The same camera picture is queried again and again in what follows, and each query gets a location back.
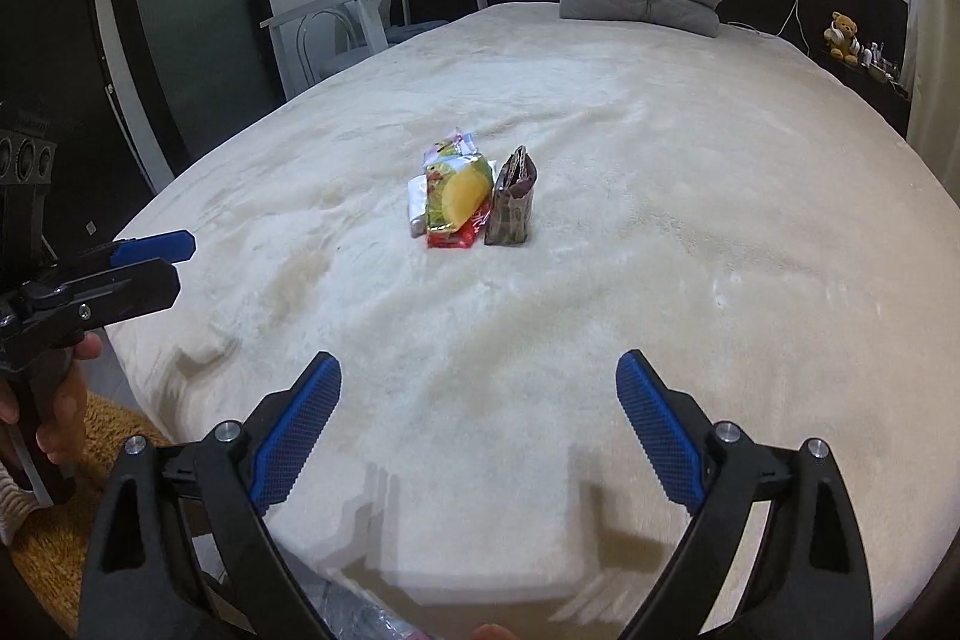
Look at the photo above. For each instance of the dark nightstand shelf with items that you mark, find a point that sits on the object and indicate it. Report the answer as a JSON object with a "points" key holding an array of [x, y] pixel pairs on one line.
{"points": [[882, 94]]}

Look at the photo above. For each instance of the white side table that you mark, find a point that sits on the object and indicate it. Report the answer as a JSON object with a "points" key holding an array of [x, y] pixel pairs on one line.
{"points": [[370, 23]]}

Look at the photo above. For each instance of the cream knit sleeve forearm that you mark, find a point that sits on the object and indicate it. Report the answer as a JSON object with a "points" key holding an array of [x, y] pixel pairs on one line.
{"points": [[16, 504]]}

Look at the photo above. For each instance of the brown patterned snack bag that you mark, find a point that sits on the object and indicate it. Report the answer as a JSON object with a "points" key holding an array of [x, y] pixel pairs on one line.
{"points": [[511, 200]]}

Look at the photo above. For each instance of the white colourful wrapper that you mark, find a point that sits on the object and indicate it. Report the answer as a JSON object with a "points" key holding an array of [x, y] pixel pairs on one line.
{"points": [[457, 144]]}

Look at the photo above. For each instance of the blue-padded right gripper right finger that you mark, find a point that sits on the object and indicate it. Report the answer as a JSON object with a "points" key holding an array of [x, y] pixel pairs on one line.
{"points": [[809, 578]]}

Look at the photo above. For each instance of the white metal chair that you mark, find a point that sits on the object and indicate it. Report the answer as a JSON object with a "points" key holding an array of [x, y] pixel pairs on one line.
{"points": [[328, 42]]}

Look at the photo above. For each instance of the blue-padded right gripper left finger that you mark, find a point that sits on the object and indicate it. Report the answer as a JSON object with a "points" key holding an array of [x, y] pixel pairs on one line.
{"points": [[180, 549]]}

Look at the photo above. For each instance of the brown fuzzy rug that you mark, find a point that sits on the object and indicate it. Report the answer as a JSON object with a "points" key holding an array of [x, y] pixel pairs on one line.
{"points": [[49, 551]]}

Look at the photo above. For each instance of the brown teddy bear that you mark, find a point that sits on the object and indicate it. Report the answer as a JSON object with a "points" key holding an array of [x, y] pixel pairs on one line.
{"points": [[841, 38]]}

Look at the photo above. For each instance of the person's left hand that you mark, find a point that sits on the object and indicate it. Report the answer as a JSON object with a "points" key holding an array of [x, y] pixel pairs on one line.
{"points": [[62, 437]]}

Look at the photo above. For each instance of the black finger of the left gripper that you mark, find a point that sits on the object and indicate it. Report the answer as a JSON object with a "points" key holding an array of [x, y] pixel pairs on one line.
{"points": [[116, 294]]}

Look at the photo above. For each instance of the green yellow chip bag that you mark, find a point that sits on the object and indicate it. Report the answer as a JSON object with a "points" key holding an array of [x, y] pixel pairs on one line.
{"points": [[456, 187]]}

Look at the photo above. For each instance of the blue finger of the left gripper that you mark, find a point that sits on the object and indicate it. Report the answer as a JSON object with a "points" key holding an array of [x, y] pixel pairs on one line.
{"points": [[173, 247]]}

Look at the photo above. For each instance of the lower grey pillow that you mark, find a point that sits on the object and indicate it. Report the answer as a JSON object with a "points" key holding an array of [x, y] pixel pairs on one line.
{"points": [[685, 15]]}

